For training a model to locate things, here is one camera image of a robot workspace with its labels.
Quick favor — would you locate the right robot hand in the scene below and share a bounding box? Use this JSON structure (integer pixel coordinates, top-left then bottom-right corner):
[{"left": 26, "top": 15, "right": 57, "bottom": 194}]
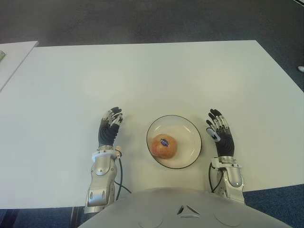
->
[{"left": 205, "top": 108, "right": 237, "bottom": 158}]

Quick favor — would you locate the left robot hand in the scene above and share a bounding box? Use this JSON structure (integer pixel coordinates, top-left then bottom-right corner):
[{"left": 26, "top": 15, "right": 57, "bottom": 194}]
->
[{"left": 98, "top": 106, "right": 124, "bottom": 148}]

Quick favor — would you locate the red apple with sticker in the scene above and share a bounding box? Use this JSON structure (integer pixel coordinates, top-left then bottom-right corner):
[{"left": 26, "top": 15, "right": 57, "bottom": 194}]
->
[{"left": 151, "top": 133, "right": 178, "bottom": 159}]

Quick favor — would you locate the white plate with black rim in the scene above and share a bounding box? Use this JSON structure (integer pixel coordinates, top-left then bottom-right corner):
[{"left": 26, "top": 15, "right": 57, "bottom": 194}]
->
[{"left": 146, "top": 115, "right": 203, "bottom": 170}]

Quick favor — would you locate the grey robot torso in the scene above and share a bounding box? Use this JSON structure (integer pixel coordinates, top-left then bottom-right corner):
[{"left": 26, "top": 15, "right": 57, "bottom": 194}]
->
[{"left": 79, "top": 187, "right": 297, "bottom": 228}]

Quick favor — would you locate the white side table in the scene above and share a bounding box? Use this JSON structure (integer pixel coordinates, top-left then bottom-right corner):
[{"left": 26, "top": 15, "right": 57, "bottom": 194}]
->
[{"left": 0, "top": 41, "right": 39, "bottom": 93}]

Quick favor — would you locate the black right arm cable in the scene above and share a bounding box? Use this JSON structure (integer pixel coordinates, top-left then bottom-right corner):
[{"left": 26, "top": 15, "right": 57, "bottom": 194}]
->
[{"left": 208, "top": 163, "right": 225, "bottom": 193}]

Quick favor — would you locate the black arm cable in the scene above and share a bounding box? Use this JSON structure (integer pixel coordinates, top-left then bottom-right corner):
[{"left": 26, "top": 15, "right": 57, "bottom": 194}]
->
[
  {"left": 113, "top": 158, "right": 132, "bottom": 202},
  {"left": 208, "top": 163, "right": 225, "bottom": 193}
]

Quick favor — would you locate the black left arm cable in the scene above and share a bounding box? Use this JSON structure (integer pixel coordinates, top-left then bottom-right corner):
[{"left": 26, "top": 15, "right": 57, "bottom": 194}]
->
[{"left": 113, "top": 158, "right": 132, "bottom": 202}]

